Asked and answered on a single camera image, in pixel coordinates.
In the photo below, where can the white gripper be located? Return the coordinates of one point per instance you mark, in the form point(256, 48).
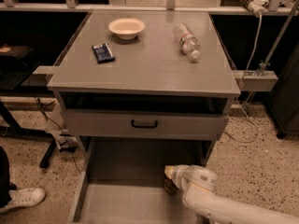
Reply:
point(179, 175)

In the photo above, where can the orange soda can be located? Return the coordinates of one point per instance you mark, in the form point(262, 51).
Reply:
point(170, 187)

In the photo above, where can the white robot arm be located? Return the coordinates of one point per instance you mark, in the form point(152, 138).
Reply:
point(198, 185)

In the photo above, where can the open grey middle drawer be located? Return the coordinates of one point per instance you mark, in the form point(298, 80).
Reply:
point(123, 181)

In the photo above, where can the grey top drawer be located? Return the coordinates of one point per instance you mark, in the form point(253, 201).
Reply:
point(145, 125)

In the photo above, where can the grey drawer cabinet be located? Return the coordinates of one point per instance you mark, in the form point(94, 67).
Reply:
point(149, 74)

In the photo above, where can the clear plastic water bottle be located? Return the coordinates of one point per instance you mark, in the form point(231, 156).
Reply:
point(189, 44)

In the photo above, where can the blue snack packet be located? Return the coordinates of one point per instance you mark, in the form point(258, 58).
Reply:
point(103, 53)

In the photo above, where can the white sneaker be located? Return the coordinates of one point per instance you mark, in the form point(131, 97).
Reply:
point(23, 198)

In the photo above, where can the white bowl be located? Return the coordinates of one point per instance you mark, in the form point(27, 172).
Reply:
point(126, 28)

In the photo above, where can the black trouser leg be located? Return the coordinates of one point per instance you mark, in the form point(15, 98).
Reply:
point(4, 178)

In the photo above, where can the black desk left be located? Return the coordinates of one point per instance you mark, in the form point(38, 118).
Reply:
point(16, 68)

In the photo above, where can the white power strip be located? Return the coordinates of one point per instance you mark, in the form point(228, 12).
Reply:
point(256, 7)

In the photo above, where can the grey bracket block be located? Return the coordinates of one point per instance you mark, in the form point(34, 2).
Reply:
point(252, 82)

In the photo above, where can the metal rail frame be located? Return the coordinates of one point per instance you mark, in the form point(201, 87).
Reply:
point(130, 0)

